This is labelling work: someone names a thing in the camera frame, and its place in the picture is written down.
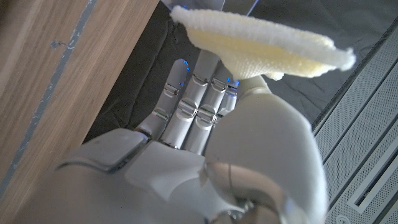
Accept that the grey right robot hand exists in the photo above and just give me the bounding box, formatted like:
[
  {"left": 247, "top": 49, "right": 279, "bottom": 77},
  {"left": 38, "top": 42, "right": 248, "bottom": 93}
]
[{"left": 12, "top": 49, "right": 329, "bottom": 224}]

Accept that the yellow sponge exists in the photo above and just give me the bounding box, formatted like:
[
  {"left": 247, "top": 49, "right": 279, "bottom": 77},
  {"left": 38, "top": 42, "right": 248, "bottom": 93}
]
[{"left": 169, "top": 5, "right": 357, "bottom": 81}]

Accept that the grey perforated metal panel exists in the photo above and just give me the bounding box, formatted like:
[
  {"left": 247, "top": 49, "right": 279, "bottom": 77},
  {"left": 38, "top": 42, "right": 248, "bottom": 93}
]
[{"left": 310, "top": 18, "right": 398, "bottom": 224}]

